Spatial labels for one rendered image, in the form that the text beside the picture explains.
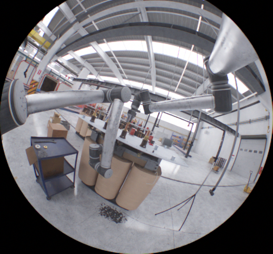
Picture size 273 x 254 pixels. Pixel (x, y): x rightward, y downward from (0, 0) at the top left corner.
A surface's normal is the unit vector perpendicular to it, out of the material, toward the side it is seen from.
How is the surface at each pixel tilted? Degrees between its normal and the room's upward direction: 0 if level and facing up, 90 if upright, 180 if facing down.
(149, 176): 90
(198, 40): 180
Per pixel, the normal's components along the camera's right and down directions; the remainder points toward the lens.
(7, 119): 0.77, 0.58
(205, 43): -0.37, 0.93
